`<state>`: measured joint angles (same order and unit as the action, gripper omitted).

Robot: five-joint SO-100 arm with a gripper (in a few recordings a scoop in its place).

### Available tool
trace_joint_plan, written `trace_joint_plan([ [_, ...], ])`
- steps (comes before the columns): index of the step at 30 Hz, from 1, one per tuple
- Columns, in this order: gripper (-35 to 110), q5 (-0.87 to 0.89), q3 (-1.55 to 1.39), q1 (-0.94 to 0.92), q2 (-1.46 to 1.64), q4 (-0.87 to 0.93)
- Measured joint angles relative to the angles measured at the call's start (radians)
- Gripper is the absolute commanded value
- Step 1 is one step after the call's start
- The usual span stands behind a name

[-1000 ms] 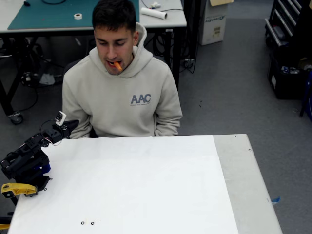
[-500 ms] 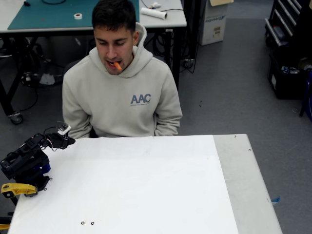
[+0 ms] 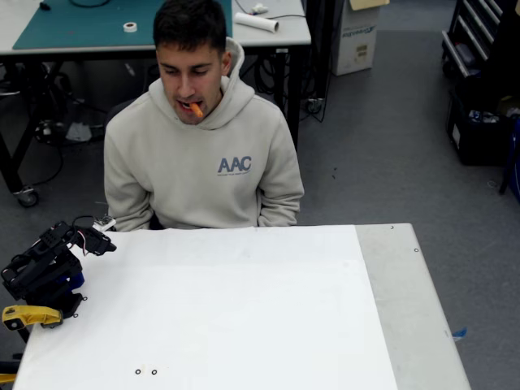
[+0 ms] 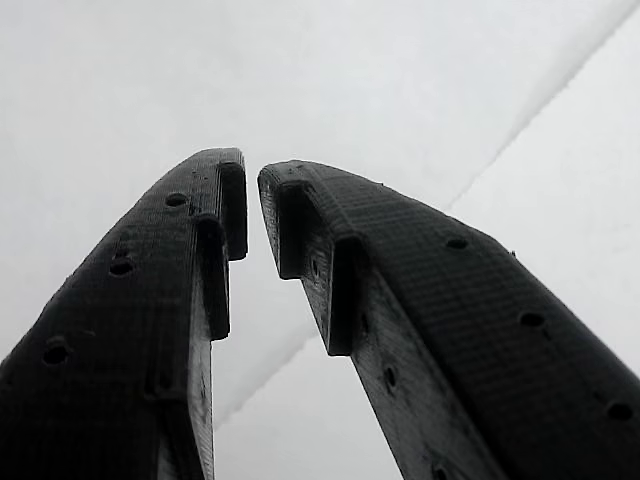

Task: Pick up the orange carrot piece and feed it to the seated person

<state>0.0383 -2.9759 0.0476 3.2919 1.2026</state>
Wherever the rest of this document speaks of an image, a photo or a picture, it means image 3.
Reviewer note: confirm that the white cardboard box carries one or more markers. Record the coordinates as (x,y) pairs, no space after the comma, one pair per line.
(355,40)

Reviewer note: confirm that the man in beige hoodie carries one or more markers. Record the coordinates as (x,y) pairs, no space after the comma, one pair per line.
(195,170)

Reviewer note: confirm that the green cutting mat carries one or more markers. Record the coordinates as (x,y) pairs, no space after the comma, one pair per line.
(81,28)

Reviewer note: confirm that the blue tape scrap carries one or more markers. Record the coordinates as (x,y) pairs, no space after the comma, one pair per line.
(460,333)

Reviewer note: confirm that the large white paper sheet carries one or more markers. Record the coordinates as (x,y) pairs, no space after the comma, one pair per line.
(243,304)

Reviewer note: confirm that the orange baby carrot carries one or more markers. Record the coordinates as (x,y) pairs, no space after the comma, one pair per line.
(197,109)

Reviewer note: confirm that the black tool drawer cabinet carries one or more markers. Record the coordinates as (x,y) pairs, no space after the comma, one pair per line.
(487,32)

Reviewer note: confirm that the manila folder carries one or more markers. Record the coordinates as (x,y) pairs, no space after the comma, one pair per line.
(367,3)

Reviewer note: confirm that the crumpled white tissue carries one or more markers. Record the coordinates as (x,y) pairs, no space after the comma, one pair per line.
(259,8)

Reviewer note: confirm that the blue object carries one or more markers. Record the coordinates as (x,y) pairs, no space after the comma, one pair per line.
(514,158)

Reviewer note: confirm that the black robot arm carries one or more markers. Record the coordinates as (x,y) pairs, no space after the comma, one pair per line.
(36,268)

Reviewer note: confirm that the grey workbench with black legs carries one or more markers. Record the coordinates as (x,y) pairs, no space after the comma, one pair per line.
(280,38)

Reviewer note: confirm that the small white wrist camera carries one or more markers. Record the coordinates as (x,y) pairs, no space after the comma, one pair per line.
(103,223)

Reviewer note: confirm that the black storage bin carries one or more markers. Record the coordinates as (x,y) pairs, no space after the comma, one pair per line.
(475,142)

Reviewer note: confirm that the white tape roll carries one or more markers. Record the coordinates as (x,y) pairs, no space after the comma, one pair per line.
(130,27)

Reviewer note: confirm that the white paper roll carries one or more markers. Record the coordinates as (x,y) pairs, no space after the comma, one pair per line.
(256,22)

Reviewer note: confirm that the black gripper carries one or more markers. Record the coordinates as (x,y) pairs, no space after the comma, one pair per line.
(101,244)

